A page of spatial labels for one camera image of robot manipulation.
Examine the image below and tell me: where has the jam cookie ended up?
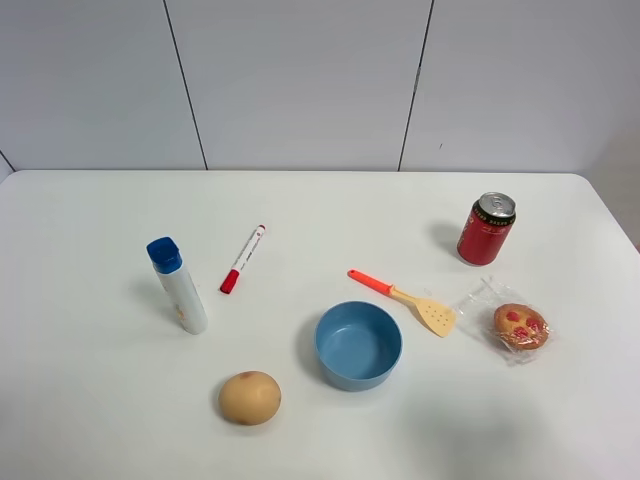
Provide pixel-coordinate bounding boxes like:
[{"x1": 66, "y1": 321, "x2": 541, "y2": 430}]
[{"x1": 454, "y1": 277, "x2": 553, "y2": 366}]

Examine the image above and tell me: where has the red whiteboard marker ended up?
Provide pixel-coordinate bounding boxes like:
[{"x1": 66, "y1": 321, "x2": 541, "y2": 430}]
[{"x1": 219, "y1": 224, "x2": 266, "y2": 294}]

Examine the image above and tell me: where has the blue plastic bowl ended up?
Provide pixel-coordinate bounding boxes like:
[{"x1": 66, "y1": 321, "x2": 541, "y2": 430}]
[{"x1": 314, "y1": 301, "x2": 403, "y2": 392}]

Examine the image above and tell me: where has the white bottle blue cap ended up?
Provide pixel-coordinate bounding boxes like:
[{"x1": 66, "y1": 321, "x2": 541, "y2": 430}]
[{"x1": 146, "y1": 237, "x2": 208, "y2": 335}]

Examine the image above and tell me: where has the red soda can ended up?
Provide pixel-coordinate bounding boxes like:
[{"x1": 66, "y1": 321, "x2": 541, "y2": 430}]
[{"x1": 457, "y1": 192, "x2": 516, "y2": 266}]

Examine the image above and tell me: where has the brown potato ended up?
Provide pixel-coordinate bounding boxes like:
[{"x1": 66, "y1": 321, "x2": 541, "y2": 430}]
[{"x1": 218, "y1": 371, "x2": 282, "y2": 426}]

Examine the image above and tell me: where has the orange handled yellow spatula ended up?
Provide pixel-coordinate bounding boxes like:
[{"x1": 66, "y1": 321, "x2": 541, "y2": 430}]
[{"x1": 347, "y1": 269, "x2": 456, "y2": 338}]

